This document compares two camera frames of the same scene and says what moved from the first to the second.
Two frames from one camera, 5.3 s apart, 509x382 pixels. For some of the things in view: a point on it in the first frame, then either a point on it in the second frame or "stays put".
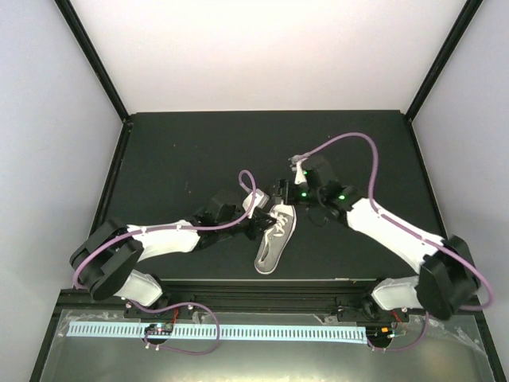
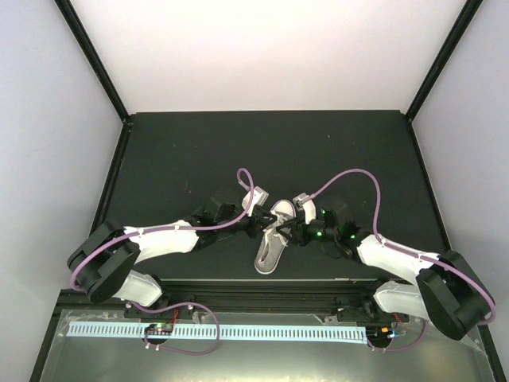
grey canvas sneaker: x=276 y=238 stays put
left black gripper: x=258 y=224 stays put
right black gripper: x=289 y=198 → x=299 y=235
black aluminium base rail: x=183 y=300 stays put
